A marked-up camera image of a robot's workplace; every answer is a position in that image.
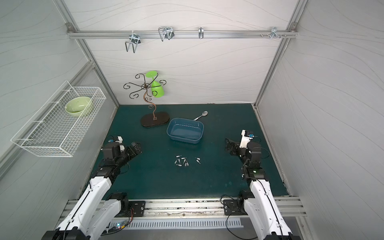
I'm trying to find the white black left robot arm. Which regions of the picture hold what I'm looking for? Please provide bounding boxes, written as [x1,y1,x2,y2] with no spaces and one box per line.
[42,142,145,240]

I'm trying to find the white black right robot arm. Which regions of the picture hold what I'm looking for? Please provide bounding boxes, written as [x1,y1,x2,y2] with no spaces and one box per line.
[225,137,301,240]

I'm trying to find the blue plastic storage box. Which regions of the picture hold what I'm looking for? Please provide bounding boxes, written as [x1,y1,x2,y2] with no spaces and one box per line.
[167,118,205,144]

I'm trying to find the dark metal scroll cup stand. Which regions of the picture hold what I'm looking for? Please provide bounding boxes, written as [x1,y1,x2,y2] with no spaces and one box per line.
[123,73,170,128]

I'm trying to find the metal spoon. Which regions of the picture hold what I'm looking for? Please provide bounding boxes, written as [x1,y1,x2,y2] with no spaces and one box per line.
[194,111,208,121]

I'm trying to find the green plastic goblet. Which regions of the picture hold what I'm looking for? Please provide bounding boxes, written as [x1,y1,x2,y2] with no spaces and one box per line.
[146,71,167,98]

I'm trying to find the light green ceramic bowl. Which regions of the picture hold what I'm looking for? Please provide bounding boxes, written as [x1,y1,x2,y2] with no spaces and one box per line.
[65,97,93,117]

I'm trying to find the metal double hook left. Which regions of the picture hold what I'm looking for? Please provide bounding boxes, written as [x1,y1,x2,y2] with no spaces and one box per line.
[125,31,141,53]

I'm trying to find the metal double hook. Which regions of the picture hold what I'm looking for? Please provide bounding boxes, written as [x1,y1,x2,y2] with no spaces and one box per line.
[125,31,141,53]
[158,27,175,42]

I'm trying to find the metal double hook middle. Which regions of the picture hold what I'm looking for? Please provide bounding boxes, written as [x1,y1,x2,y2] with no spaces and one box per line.
[158,27,175,42]

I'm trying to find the metal hook right end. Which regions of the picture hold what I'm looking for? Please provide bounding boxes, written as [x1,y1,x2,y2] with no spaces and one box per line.
[260,27,286,39]

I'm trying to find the small metal hook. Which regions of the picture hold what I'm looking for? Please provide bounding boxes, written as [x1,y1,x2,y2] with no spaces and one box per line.
[198,27,204,39]

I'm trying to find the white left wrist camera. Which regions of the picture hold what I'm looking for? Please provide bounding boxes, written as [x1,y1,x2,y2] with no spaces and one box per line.
[117,136,125,152]

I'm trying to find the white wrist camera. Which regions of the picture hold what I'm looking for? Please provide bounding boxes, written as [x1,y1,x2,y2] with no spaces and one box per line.
[117,136,125,152]
[240,130,255,148]

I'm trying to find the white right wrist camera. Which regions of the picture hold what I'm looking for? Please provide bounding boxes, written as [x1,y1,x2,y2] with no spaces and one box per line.
[240,130,255,148]

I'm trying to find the black cable at right base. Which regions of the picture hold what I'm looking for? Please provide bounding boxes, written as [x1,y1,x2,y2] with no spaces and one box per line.
[220,194,259,240]

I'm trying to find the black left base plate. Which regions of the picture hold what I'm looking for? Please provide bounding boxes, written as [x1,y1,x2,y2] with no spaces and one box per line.
[129,201,146,218]

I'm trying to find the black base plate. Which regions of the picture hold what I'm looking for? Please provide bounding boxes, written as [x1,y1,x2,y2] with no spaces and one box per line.
[222,199,246,216]
[129,201,146,218]

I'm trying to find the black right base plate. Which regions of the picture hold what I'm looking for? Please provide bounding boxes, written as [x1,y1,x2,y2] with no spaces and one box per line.
[222,199,246,216]

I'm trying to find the white slotted cable duct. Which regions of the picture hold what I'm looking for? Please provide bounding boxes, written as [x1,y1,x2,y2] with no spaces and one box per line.
[124,218,244,230]

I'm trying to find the wire bundle with LED board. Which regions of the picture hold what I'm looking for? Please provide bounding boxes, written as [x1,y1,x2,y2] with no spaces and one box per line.
[101,208,134,236]

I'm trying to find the white wire basket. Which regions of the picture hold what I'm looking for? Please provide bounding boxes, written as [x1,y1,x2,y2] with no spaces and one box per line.
[11,82,107,158]

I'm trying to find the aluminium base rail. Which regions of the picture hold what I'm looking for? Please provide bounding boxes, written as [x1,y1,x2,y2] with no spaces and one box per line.
[58,196,307,223]

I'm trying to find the aluminium cross rail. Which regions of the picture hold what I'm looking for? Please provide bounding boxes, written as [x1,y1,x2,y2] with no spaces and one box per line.
[68,30,299,40]

